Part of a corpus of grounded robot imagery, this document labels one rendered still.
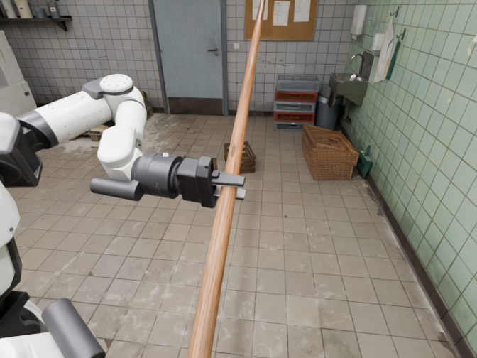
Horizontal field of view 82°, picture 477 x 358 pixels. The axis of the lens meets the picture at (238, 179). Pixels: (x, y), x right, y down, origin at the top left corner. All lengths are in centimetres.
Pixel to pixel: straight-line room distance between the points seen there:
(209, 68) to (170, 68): 65
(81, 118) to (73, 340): 51
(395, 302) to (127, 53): 480
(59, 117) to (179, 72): 420
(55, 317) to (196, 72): 454
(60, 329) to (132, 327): 154
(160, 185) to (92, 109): 32
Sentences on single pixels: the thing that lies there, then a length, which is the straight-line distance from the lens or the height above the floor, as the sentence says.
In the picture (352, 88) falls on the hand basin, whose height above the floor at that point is 80.
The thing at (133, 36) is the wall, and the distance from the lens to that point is 510.
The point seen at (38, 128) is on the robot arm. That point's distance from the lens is 75.
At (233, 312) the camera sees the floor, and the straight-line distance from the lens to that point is 190.
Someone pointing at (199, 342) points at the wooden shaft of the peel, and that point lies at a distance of 40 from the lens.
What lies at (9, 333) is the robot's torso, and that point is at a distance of 82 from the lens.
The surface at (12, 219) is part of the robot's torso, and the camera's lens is 68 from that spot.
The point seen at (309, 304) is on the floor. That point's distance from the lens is 199.
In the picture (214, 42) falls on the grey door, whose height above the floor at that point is 114.
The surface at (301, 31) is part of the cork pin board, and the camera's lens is 461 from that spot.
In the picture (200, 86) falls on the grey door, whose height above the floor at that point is 49.
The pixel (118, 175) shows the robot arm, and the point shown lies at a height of 134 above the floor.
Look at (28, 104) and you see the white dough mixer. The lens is 585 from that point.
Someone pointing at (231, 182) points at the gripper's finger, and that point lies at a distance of 51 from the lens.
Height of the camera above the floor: 162
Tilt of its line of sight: 32 degrees down
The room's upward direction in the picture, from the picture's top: straight up
